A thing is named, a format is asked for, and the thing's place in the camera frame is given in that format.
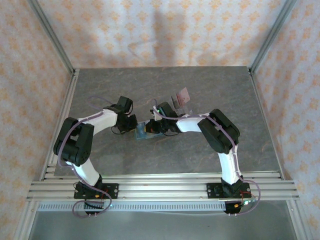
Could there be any grey metal lower shelf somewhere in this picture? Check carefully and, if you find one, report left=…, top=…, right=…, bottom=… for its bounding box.
left=28, top=199, right=298, bottom=240

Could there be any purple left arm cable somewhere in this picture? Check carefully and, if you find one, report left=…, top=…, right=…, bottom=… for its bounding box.
left=56, top=96, right=119, bottom=219

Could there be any aluminium front rail beam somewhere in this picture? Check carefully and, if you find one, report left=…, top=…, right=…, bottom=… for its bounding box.
left=26, top=178, right=300, bottom=201

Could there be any aluminium table side rail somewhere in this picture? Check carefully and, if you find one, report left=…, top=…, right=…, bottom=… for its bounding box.
left=13, top=68, right=81, bottom=240
left=248, top=67, right=312, bottom=240

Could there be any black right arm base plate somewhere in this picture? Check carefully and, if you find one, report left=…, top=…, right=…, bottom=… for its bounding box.
left=206, top=182, right=251, bottom=200

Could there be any teal card holder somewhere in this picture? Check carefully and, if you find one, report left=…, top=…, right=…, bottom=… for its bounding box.
left=133, top=121, right=165, bottom=142

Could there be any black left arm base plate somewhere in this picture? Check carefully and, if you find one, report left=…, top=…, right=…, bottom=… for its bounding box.
left=74, top=183, right=120, bottom=200

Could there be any black electronics bracket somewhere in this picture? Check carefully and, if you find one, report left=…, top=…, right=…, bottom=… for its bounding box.
left=224, top=199, right=252, bottom=216
left=83, top=201, right=106, bottom=217

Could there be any aluminium table edge rail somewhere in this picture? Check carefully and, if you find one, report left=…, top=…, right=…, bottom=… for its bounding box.
left=43, top=171, right=284, bottom=181

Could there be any slotted grey cable duct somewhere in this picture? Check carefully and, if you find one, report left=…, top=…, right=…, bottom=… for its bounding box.
left=37, top=201, right=227, bottom=212

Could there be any clear acrylic card stand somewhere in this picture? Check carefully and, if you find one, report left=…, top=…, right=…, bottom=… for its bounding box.
left=169, top=87, right=195, bottom=116

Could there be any red pink credit card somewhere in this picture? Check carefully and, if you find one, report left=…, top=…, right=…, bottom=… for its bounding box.
left=175, top=87, right=190, bottom=105

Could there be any aluminium frame post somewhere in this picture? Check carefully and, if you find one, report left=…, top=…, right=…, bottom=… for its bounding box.
left=26, top=0, right=77, bottom=76
left=248, top=0, right=298, bottom=76

